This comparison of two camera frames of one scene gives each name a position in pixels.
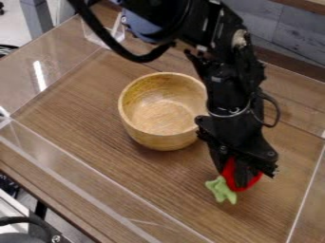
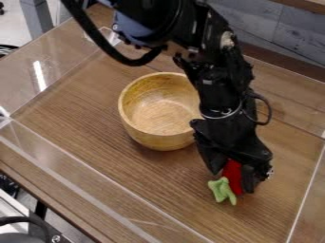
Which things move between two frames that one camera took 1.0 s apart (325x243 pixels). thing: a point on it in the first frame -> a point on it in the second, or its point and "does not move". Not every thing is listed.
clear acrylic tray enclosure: x=68 y=158 does not move
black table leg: x=40 y=210 does not move
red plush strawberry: x=226 y=186 does not move
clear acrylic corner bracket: x=116 y=28 -> x=108 y=34
